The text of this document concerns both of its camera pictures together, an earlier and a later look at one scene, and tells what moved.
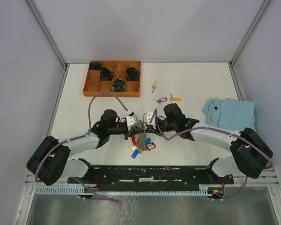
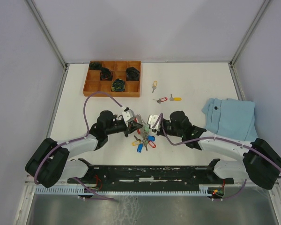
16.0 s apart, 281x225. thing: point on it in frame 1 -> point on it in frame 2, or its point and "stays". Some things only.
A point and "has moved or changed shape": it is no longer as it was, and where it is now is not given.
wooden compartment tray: [122, 78] stays
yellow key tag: [132, 147] -> [135, 143]
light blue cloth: [230, 113] stays
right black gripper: [158, 131] stays
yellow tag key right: [176, 99] stays
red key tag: [151, 146] has moved or changed shape
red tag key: [160, 100] stays
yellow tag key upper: [155, 84] stays
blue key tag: [135, 153] -> [140, 147]
